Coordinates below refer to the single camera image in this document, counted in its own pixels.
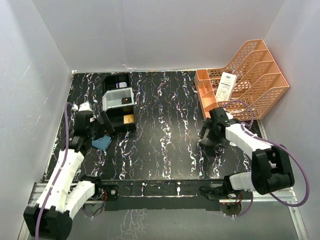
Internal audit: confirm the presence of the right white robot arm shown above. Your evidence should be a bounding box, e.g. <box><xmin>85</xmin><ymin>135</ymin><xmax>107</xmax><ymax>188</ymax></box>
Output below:
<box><xmin>199</xmin><ymin>107</ymin><xmax>295</xmax><ymax>196</ymax></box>

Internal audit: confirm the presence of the aluminium frame rail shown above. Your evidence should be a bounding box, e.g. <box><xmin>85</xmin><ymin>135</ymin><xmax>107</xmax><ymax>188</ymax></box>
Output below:
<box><xmin>27</xmin><ymin>179</ymin><xmax>309</xmax><ymax>240</ymax></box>

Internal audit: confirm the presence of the gold credit card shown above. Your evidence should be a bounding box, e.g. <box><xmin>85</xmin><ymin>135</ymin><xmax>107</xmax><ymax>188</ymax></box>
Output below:
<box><xmin>123</xmin><ymin>114</ymin><xmax>135</xmax><ymax>124</ymax></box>

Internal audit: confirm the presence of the packaged nail clipper blister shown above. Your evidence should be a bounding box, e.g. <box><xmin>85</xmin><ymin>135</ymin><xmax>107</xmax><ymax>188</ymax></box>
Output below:
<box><xmin>229</xmin><ymin>141</ymin><xmax>237</xmax><ymax>147</ymax></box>

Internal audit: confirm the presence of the white paper receipt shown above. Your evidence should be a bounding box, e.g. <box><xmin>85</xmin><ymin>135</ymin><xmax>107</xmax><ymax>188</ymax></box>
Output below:
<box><xmin>215</xmin><ymin>72</ymin><xmax>237</xmax><ymax>102</ymax></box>

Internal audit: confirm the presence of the three-compartment black white tray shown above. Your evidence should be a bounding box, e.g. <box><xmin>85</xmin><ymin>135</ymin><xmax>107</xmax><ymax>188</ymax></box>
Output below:
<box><xmin>102</xmin><ymin>73</ymin><xmax>136</xmax><ymax>132</ymax></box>

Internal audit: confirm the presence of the white credit card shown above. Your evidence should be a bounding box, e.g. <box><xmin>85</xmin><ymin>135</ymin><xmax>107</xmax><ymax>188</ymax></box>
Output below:
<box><xmin>117</xmin><ymin>82</ymin><xmax>128</xmax><ymax>88</ymax></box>

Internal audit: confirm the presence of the blue leather card holder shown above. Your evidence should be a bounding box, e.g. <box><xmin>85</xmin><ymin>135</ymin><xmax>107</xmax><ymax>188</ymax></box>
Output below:
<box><xmin>92</xmin><ymin>135</ymin><xmax>112</xmax><ymax>152</ymax></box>

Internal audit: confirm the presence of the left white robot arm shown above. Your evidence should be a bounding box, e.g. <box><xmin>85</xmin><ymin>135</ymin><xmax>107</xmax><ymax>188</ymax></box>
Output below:
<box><xmin>23</xmin><ymin>102</ymin><xmax>114</xmax><ymax>240</ymax></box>

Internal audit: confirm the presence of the orange mesh file organizer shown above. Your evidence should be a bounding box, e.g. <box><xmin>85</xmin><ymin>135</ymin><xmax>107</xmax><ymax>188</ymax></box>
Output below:
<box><xmin>194</xmin><ymin>39</ymin><xmax>290</xmax><ymax>121</ymax></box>

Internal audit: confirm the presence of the black credit card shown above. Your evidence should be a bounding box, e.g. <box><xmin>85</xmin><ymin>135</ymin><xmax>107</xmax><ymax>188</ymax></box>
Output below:
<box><xmin>121</xmin><ymin>97</ymin><xmax>132</xmax><ymax>105</ymax></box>

